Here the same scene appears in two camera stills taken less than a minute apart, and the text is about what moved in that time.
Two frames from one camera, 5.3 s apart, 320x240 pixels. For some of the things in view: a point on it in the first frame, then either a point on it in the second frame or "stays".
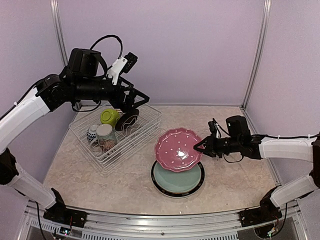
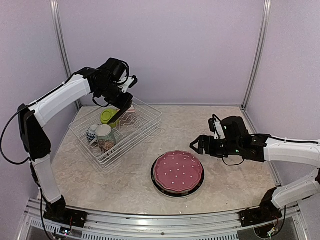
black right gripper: [210, 145] stays
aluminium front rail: [292, 225] stays
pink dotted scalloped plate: [174, 149] -> [178, 171]
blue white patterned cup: [91, 132] stays
